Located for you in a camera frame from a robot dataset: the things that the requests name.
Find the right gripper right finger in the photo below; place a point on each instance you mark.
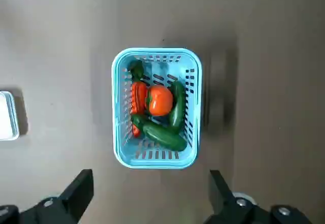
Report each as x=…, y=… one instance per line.
x=236, y=211

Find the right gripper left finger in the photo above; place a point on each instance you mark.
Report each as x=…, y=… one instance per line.
x=50, y=208

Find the orange toy tomato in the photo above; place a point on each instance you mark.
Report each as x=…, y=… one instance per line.
x=160, y=102

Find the light blue plastic basket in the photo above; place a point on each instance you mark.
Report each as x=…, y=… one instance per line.
x=155, y=161

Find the silver kitchen scale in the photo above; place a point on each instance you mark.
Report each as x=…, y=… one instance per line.
x=6, y=117

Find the green toy cucumber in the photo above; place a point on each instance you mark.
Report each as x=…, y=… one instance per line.
x=162, y=135
x=177, y=102

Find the orange toy carrot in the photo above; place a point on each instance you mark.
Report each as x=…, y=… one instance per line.
x=138, y=97

